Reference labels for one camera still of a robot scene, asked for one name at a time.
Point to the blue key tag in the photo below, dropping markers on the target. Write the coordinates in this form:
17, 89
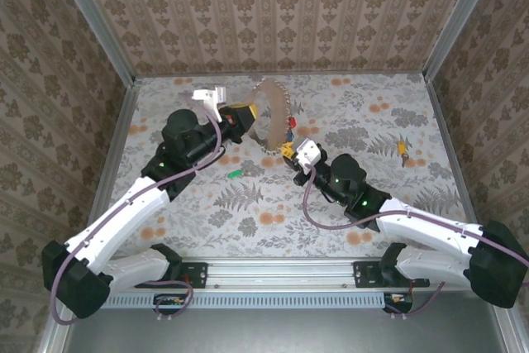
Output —
290, 136

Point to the red key tag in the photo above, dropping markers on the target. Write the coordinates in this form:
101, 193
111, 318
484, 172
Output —
293, 122

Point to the green marker cap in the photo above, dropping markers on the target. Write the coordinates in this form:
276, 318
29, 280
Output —
234, 174

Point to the yellow key tag with key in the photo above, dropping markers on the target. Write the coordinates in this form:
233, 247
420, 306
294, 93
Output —
401, 147

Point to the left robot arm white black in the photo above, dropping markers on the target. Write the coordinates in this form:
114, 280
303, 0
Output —
132, 216

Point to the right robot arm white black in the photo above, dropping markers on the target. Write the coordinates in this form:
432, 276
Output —
430, 237

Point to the grey metal panel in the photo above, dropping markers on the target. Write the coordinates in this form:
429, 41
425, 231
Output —
281, 332

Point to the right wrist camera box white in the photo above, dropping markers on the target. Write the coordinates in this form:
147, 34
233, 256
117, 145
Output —
308, 152

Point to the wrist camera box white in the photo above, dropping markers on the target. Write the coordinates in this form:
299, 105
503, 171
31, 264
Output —
308, 152
206, 94

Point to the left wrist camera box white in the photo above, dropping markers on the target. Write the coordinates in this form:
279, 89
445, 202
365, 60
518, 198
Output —
206, 94

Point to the aluminium table side rail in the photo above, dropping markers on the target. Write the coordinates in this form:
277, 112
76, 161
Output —
446, 134
111, 163

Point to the thin aluminium table rail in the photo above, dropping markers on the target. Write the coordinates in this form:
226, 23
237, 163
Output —
351, 74

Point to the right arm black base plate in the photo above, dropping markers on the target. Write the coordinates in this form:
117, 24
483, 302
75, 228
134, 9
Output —
365, 274

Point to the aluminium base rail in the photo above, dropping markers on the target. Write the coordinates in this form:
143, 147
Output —
281, 272

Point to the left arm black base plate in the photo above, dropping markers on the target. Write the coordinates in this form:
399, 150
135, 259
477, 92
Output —
196, 274

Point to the aluminium frame post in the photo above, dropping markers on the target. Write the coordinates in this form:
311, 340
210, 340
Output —
463, 10
91, 10

